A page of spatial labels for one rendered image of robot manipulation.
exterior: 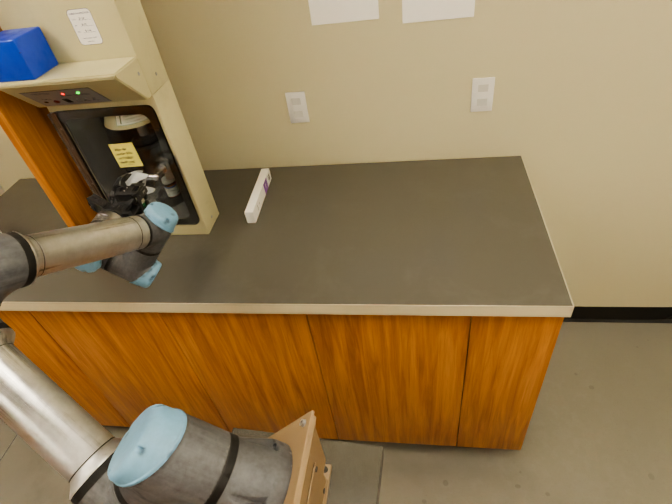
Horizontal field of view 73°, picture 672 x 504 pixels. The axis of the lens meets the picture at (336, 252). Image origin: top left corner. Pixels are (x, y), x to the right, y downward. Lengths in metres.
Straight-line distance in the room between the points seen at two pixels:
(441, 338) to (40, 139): 1.26
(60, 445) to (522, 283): 1.04
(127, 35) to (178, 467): 0.97
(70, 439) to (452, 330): 0.92
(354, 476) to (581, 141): 1.35
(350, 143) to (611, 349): 1.50
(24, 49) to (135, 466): 0.97
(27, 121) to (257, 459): 1.13
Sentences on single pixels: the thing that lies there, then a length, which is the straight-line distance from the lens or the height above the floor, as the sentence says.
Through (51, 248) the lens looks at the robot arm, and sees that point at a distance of 0.93.
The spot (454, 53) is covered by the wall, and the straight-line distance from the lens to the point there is 1.60.
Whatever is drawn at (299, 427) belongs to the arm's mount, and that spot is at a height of 1.13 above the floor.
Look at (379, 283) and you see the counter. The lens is 1.23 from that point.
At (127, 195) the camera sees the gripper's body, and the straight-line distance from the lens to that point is 1.29.
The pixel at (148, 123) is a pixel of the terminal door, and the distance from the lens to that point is 1.36.
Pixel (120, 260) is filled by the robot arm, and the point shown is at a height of 1.18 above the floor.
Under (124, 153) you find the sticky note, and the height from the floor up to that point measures 1.26.
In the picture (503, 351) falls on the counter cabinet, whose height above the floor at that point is 0.71.
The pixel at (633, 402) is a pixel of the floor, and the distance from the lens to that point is 2.29.
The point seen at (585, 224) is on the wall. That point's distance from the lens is 2.06.
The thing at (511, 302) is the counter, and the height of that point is 0.94.
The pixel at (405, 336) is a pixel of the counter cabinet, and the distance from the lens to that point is 1.33.
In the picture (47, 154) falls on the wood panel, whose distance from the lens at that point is 1.56.
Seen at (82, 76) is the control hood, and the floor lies 1.51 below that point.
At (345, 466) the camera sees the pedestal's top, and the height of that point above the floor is 0.94.
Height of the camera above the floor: 1.83
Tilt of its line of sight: 42 degrees down
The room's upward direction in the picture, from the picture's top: 10 degrees counter-clockwise
